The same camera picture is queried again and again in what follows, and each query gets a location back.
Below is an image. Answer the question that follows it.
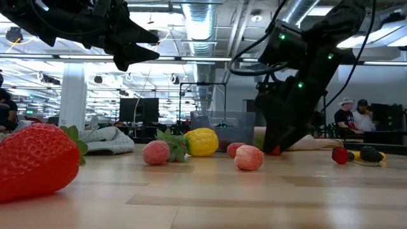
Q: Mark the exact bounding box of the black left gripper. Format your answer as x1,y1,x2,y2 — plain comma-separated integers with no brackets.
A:
71,0,160,73

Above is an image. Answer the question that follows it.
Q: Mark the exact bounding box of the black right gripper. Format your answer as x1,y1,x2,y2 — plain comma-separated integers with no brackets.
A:
255,78,325,153

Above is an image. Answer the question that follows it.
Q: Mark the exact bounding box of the pink textured toy fruit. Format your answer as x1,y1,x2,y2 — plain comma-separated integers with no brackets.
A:
234,144,265,172
226,142,247,159
142,140,170,166

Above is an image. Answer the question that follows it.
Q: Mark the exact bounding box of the small red toy strawberry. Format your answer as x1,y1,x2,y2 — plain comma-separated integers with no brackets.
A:
331,146,350,165

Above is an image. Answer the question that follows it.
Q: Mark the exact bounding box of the yellow toy banana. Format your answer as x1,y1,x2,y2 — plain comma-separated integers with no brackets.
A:
349,150,388,168

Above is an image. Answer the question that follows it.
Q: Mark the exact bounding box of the yellow toy bell pepper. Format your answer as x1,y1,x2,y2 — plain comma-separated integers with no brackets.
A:
183,127,220,158

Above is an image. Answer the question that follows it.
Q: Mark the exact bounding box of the leafy red toy strawberry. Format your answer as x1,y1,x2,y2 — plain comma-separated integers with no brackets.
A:
155,128,191,164

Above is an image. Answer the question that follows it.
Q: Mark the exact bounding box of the large red toy strawberry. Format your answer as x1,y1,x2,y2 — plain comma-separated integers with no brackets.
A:
0,123,89,204

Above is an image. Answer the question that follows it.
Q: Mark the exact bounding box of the pale pink cloth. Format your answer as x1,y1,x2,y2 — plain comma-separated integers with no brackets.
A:
254,126,345,151

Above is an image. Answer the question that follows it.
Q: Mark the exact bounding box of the grey translucent plastic bin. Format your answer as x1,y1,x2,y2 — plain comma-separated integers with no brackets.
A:
190,111,257,153

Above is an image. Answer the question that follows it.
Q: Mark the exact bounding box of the person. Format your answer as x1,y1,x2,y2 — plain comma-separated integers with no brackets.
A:
352,99,378,132
333,97,363,134
0,73,19,133

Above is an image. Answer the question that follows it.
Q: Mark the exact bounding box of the black computer monitor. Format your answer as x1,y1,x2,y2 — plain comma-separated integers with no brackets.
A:
119,97,160,123

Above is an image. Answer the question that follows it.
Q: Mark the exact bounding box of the white building pillar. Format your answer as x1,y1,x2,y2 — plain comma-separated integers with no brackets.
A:
58,62,88,133

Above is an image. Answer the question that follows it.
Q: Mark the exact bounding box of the dark bumpy toy avocado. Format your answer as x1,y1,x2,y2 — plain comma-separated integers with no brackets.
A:
359,145,385,163

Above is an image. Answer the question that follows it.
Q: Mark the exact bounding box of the black office desk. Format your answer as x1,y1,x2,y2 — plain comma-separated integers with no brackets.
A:
364,130,407,146

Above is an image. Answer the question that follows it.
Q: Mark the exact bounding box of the dark monitor cabinet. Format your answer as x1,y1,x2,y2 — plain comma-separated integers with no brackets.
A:
371,102,407,132

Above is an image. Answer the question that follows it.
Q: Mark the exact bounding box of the grey waffle towel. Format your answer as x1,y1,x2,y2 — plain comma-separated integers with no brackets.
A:
78,126,135,156

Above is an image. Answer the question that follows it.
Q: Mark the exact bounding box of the silver round air duct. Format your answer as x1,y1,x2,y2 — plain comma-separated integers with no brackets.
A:
181,3,219,112

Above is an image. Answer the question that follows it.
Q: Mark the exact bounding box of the looped black right arm cable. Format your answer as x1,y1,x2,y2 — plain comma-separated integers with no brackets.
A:
228,0,290,78

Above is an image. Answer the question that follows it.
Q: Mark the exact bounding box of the black metal stand frame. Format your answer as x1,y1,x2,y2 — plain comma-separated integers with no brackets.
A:
179,81,227,121

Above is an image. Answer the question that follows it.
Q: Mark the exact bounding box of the black aluminium table frame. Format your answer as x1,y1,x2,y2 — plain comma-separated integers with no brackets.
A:
130,135,407,156

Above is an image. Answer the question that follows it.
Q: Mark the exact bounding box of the black ceiling cable reel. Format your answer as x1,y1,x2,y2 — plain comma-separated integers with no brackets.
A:
5,27,24,44

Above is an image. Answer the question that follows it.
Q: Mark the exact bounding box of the silver slanted air duct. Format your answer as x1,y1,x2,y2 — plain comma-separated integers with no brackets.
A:
279,0,321,28

